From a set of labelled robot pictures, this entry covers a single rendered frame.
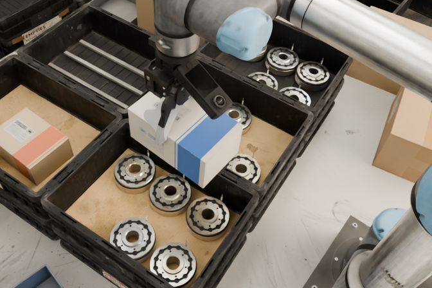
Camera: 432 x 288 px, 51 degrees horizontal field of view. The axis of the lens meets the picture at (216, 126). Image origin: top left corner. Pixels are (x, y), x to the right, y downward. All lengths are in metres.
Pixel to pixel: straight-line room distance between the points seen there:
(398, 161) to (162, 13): 0.94
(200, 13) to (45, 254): 0.81
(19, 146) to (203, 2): 0.69
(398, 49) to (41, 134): 0.86
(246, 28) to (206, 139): 0.30
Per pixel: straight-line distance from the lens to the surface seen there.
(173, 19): 0.71
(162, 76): 0.83
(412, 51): 0.69
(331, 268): 1.16
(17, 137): 1.23
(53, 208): 1.06
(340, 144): 1.50
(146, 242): 1.07
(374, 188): 1.45
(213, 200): 1.12
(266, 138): 1.29
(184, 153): 0.87
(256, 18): 0.64
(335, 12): 0.71
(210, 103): 0.79
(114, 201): 1.16
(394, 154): 1.43
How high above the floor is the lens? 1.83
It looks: 50 degrees down
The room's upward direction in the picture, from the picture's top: 6 degrees clockwise
